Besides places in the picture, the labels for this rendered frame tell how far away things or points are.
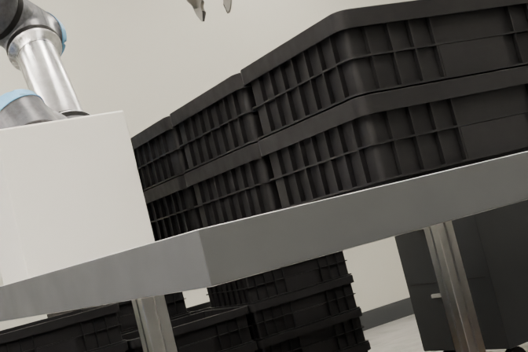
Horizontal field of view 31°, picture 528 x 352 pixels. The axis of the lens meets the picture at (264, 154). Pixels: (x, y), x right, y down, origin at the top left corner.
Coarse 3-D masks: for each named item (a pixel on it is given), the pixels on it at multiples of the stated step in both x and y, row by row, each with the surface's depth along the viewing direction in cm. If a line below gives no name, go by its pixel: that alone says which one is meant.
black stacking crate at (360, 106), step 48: (384, 96) 118; (432, 96) 121; (480, 96) 126; (288, 144) 133; (336, 144) 124; (384, 144) 118; (432, 144) 121; (480, 144) 124; (288, 192) 137; (336, 192) 125
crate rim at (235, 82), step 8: (224, 80) 147; (232, 80) 145; (240, 80) 144; (216, 88) 150; (224, 88) 147; (232, 88) 145; (240, 88) 144; (200, 96) 155; (208, 96) 153; (216, 96) 150; (224, 96) 148; (192, 104) 159; (200, 104) 156; (208, 104) 153; (176, 112) 165; (184, 112) 162; (192, 112) 159; (176, 120) 166; (184, 120) 164
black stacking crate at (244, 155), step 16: (256, 144) 143; (224, 160) 152; (240, 160) 147; (256, 160) 145; (192, 176) 164; (208, 176) 158; (224, 176) 155; (240, 176) 150; (256, 176) 146; (272, 176) 144; (208, 192) 161; (224, 192) 157; (240, 192) 152; (256, 192) 145; (272, 192) 144; (208, 208) 163; (224, 208) 158; (240, 208) 151; (256, 208) 148; (272, 208) 143; (208, 224) 163
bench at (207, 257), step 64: (384, 192) 73; (448, 192) 76; (512, 192) 80; (128, 256) 75; (192, 256) 66; (256, 256) 66; (320, 256) 69; (448, 256) 268; (0, 320) 110; (448, 320) 270
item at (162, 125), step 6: (162, 120) 172; (168, 120) 170; (150, 126) 177; (156, 126) 174; (162, 126) 172; (168, 126) 170; (144, 132) 180; (150, 132) 178; (156, 132) 175; (162, 132) 172; (132, 138) 186; (138, 138) 183; (144, 138) 181; (150, 138) 178; (132, 144) 187; (138, 144) 184
